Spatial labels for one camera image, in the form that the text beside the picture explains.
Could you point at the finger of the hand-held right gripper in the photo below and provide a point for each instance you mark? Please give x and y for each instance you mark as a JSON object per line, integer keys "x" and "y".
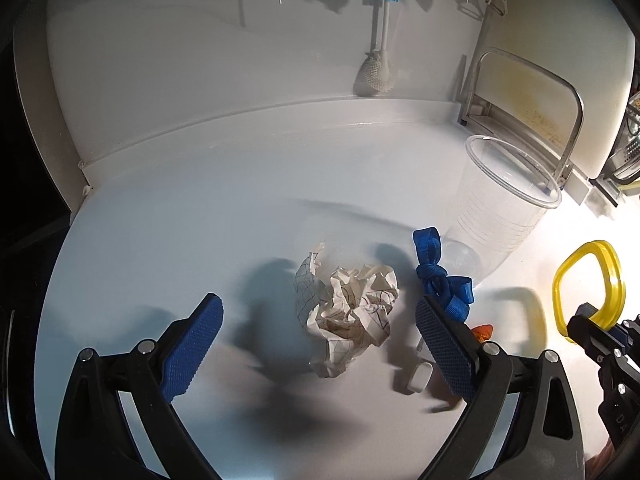
{"x": 629, "y": 336}
{"x": 590, "y": 332}

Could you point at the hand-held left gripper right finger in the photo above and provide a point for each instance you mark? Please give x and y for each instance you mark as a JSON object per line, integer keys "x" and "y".
{"x": 445, "y": 350}

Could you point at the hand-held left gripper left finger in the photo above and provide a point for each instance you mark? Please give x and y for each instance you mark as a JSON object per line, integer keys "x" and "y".
{"x": 192, "y": 345}

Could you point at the white paper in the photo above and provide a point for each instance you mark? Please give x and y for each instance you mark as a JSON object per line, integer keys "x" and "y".
{"x": 350, "y": 300}

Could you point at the small white cap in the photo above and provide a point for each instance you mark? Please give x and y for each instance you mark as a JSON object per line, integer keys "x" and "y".
{"x": 421, "y": 376}

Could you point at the small orange plastic piece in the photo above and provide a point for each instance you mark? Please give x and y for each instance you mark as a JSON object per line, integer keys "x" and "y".
{"x": 482, "y": 332}

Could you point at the clear plastic cup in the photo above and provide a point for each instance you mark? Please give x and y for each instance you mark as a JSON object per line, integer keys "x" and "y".
{"x": 500, "y": 210}

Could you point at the metal board rack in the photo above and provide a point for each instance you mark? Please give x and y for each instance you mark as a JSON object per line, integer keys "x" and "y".
{"x": 575, "y": 110}

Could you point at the white cutting board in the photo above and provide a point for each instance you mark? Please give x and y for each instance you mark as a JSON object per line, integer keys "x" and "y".
{"x": 595, "y": 50}

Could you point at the white brush with blue band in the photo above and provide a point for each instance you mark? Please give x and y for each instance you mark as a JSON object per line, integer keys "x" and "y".
{"x": 382, "y": 25}

